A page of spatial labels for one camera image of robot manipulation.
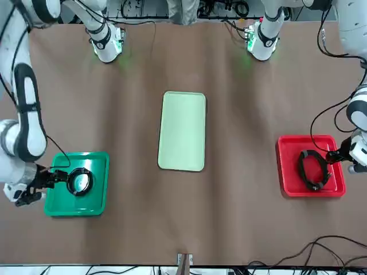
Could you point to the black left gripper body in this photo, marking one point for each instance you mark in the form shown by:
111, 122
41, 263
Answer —
347, 150

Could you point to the person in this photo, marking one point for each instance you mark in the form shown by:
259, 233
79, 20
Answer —
183, 11

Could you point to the green plastic tray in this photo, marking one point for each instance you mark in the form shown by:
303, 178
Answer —
94, 200

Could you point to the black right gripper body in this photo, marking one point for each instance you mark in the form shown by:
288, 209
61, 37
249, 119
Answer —
43, 180

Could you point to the red plastic tray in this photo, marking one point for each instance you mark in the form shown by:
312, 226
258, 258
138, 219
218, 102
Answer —
289, 172

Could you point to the small metal bracket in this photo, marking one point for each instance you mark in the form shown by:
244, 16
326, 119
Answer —
180, 259

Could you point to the pale green rectangular tray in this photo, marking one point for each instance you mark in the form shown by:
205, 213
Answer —
182, 131

